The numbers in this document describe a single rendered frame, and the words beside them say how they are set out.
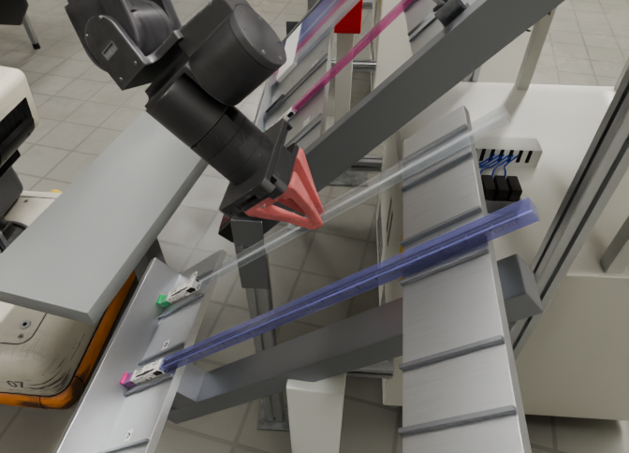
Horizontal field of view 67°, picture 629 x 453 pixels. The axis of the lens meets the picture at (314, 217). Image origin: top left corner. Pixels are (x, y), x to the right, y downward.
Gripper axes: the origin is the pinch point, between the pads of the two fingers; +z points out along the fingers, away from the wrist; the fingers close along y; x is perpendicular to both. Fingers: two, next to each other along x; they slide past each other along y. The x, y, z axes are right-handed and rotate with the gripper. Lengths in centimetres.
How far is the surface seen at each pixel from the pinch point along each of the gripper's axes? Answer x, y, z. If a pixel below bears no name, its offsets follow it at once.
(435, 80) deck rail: -13.2, 20.5, 4.3
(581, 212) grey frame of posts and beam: -18.9, 17.8, 33.2
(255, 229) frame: 20.5, 14.0, 6.0
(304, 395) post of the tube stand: 7.1, -14.3, 9.2
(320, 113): 6.8, 30.2, 2.8
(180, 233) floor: 109, 77, 28
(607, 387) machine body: -2, 23, 95
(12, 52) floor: 223, 210, -72
